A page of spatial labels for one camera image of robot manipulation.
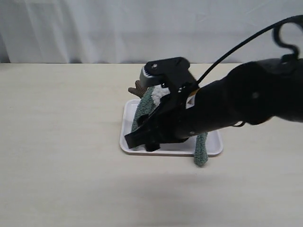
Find white rectangular tray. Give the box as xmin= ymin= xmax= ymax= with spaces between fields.
xmin=119 ymin=99 xmax=223 ymax=157

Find white plush snowman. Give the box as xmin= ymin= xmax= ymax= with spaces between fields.
xmin=128 ymin=80 xmax=170 ymax=106

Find white backdrop curtain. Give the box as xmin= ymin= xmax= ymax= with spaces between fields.
xmin=0 ymin=0 xmax=303 ymax=63

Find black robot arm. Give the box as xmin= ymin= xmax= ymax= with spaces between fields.
xmin=125 ymin=57 xmax=303 ymax=152

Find green knitted scarf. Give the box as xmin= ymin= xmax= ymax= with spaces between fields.
xmin=131 ymin=97 xmax=208 ymax=167

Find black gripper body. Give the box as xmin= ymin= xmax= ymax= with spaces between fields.
xmin=151 ymin=82 xmax=209 ymax=145

